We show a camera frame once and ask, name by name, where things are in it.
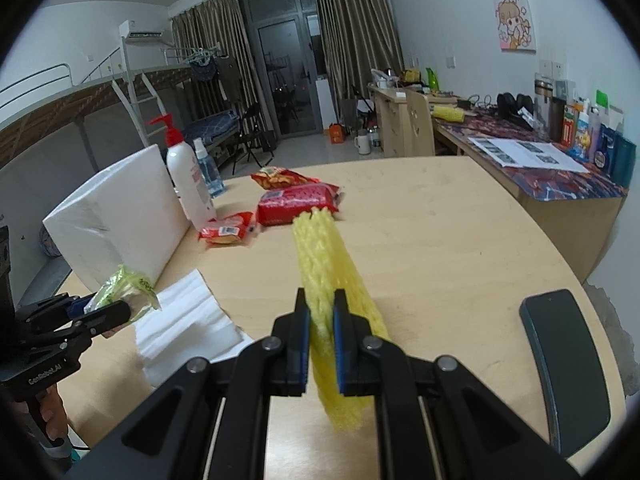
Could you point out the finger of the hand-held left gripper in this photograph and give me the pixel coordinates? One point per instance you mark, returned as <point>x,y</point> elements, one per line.
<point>77,307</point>
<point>107,317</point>

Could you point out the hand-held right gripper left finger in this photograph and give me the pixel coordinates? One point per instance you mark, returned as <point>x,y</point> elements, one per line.
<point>300,350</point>

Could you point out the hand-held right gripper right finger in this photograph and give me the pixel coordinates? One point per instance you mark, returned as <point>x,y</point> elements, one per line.
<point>341,350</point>

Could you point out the green plastic bag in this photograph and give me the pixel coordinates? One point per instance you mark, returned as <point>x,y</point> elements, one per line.
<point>130,287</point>

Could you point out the white foam sheet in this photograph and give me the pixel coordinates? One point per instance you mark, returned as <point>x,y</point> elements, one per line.
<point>185,320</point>

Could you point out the white foam box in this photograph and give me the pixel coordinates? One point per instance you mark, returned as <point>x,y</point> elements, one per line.
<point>115,215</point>

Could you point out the person's left hand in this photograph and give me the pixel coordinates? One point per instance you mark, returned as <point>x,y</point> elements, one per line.
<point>52,415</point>

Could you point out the blue patterned quilt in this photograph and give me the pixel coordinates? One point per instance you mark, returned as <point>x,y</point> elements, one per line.
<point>49,244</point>

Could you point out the small red snack packet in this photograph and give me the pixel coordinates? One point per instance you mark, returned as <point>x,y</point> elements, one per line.
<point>227,230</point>

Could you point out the large red snack packet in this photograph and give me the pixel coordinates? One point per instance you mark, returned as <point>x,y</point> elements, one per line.
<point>295,202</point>

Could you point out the white pump bottle red top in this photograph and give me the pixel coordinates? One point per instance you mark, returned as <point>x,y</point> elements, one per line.
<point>187,180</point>

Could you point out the orange snack packet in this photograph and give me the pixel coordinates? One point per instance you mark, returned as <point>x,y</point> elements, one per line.
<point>280,177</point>

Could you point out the clear blue spray bottle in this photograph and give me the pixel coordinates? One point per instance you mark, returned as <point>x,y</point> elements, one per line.
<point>210,172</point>

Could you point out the metal bunk bed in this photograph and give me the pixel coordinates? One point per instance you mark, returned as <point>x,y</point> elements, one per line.
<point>50,110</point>

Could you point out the white mug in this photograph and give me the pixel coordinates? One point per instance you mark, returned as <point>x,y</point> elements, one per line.
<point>363,143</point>

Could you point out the white bunk ladder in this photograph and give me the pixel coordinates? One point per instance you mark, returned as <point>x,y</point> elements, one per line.
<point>142,105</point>

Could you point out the orange bucket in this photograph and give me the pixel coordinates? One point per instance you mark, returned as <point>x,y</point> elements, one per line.
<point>336,133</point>

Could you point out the blue checked bedding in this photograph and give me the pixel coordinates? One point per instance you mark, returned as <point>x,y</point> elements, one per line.
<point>212,125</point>

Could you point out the black folding chair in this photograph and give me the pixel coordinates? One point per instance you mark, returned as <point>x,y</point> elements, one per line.
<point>252,132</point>

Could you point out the black smartphone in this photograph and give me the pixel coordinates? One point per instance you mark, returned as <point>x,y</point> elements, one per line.
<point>570,370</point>

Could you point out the light wooden desk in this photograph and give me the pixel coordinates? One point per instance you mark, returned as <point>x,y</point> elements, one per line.
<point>390,120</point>

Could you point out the wooden chair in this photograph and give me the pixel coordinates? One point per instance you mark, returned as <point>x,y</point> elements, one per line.
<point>419,122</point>

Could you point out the desk with patterned mat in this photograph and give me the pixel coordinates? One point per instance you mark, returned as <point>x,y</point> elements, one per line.
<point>565,220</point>

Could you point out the yellow foam net roll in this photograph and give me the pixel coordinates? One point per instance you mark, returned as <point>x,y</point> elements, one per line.
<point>448,113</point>

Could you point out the hanging dark clothes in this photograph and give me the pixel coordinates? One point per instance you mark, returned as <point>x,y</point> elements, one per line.
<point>220,77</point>

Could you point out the printed paper sheets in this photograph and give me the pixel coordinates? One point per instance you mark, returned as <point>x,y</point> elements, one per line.
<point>530,152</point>

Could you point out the white air conditioner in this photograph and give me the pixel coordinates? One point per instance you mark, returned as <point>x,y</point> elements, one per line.
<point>142,32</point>

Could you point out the glass balcony door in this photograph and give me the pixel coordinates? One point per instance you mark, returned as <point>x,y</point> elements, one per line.
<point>285,60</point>

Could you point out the brown curtain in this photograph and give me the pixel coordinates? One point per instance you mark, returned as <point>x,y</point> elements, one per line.
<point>215,25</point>
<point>355,35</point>

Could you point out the row of toiletry bottles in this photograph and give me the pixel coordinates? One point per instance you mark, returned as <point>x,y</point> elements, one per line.
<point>595,135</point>

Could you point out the white wall switch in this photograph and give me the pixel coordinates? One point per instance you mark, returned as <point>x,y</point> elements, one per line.
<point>451,61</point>

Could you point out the white wall socket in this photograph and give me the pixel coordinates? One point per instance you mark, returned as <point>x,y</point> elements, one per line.
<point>550,66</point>

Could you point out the cartoon wall poster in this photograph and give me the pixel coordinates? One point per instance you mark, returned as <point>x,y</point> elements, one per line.
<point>515,22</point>

